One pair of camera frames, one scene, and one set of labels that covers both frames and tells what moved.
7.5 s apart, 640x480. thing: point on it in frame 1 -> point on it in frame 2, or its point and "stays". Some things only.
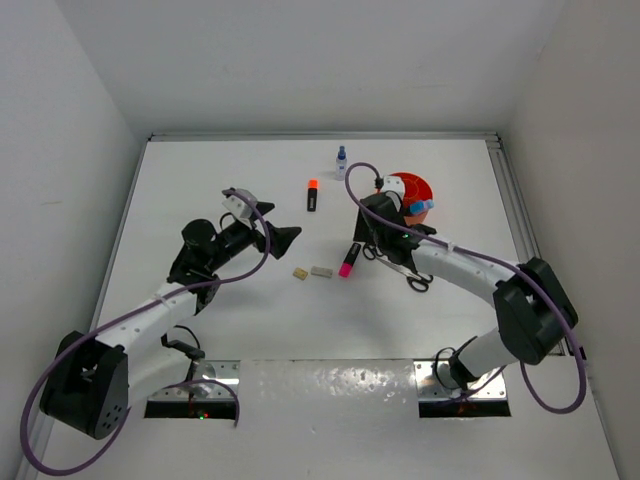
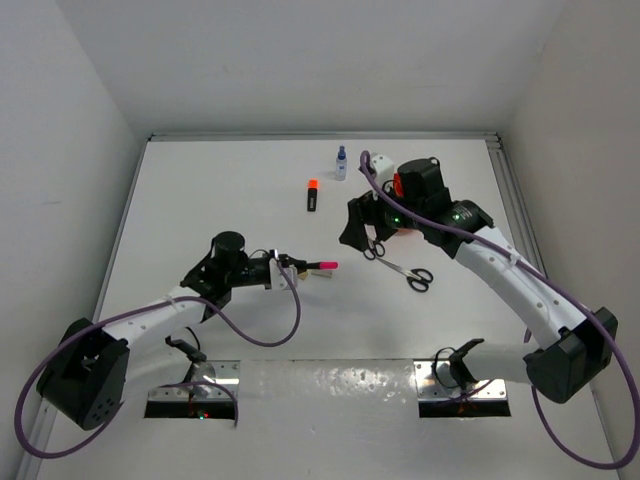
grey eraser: (319, 271) stays
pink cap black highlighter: (346, 266) -> (323, 265)
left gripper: (280, 237) -> (287, 260)
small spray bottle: (341, 165) stays
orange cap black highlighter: (312, 195) stays
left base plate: (228, 371) stays
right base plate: (436, 383) stays
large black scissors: (417, 281) stays
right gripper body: (365, 234) -> (409, 221)
